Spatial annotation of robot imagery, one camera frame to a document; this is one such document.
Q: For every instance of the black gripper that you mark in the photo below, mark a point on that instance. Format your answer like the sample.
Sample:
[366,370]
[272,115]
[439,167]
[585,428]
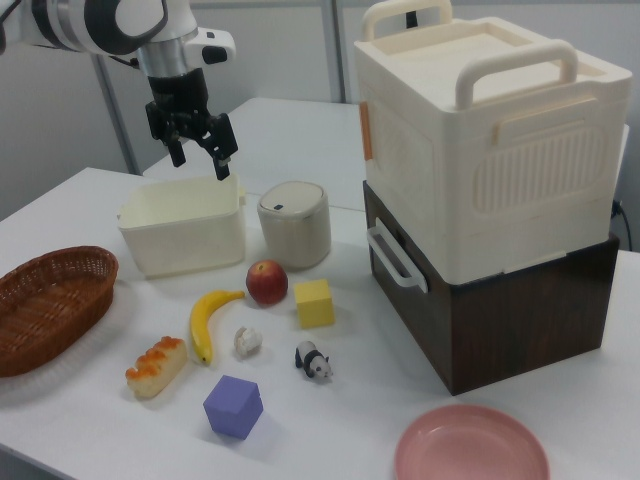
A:
[177,97]

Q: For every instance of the bread with orange topping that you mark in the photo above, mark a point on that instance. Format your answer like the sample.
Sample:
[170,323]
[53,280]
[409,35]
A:
[156,367]

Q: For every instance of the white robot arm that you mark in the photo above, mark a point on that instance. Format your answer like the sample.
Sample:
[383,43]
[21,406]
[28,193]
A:
[100,25]

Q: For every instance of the brown wicker basket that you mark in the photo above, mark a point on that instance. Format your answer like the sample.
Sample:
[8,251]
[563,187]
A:
[50,310]

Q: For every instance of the cream plastic tub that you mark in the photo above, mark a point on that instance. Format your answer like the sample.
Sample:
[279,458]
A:
[185,240]

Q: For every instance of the small cream trash can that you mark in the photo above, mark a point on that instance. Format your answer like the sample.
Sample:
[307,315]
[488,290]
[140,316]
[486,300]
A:
[295,230]

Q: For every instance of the red apple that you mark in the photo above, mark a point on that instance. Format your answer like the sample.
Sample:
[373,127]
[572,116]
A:
[267,282]

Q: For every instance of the yellow banana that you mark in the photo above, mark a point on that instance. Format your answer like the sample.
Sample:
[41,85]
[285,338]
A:
[201,320]

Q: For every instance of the yellow cube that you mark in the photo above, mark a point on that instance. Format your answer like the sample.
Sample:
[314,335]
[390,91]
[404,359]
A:
[314,305]

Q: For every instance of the white garlic bulb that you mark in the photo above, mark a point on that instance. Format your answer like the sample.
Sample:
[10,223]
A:
[247,342]

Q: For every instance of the panda toy figure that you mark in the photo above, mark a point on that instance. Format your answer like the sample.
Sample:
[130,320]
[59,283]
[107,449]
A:
[312,360]

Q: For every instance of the purple cube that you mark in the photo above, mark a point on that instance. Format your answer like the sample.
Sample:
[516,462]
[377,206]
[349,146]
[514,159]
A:
[232,407]

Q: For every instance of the dark wooden drawer box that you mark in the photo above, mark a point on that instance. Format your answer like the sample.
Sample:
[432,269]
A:
[525,330]

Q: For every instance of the pink plate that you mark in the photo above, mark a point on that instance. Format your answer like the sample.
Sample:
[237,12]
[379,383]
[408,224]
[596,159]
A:
[470,445]

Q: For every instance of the slanted grey partition post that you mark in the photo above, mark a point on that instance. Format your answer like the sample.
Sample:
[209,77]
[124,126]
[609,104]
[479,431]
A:
[117,120]

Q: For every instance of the upright grey partition post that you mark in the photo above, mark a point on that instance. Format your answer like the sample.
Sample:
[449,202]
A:
[338,50]

